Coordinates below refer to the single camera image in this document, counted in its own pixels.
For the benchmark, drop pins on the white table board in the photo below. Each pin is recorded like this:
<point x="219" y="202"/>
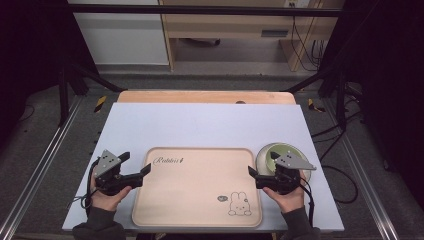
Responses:
<point x="200" y="126"/>

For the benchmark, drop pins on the black metal stand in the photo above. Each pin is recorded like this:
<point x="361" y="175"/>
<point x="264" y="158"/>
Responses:
<point x="340" y="100"/>
<point x="63" y="96"/>

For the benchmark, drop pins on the person's left hand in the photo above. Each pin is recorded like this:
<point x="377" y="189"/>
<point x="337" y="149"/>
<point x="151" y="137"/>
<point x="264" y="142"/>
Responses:
<point x="108" y="201"/>

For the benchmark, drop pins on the grey label plate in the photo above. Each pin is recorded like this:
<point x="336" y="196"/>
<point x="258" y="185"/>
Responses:
<point x="274" y="33"/>

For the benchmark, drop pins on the wooden table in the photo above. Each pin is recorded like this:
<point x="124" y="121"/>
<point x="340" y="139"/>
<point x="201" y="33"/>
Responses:
<point x="200" y="97"/>

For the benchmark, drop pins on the white cabinet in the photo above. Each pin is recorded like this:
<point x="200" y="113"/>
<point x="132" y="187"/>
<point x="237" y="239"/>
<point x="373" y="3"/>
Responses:
<point x="123" y="40"/>

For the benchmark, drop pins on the person's right hand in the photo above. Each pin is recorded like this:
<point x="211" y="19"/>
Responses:
<point x="290" y="201"/>

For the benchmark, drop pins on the black curtain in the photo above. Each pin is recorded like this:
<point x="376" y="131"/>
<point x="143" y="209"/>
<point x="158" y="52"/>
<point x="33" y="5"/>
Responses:
<point x="386" y="66"/>
<point x="30" y="43"/>

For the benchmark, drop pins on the wooden desk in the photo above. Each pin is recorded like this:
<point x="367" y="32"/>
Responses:
<point x="230" y="28"/>

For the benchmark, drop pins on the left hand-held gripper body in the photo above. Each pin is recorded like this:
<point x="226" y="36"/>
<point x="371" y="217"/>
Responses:
<point x="110" y="180"/>

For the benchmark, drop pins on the black metal crossbar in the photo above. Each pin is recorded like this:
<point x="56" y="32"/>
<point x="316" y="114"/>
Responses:
<point x="200" y="10"/>

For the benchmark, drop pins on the beige tray with rabbit print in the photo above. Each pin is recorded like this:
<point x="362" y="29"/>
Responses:
<point x="196" y="190"/>

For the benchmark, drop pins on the white wall socket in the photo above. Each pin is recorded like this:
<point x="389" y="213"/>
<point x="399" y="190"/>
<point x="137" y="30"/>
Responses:
<point x="297" y="3"/>

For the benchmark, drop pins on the green bowl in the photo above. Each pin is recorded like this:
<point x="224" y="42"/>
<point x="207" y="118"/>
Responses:
<point x="266" y="160"/>

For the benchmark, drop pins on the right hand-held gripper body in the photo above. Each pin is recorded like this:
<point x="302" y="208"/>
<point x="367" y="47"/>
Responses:
<point x="283" y="180"/>

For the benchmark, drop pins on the aluminium floor rail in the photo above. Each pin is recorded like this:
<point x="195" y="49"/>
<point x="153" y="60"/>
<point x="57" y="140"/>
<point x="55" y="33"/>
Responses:
<point x="43" y="156"/>
<point x="363" y="173"/>

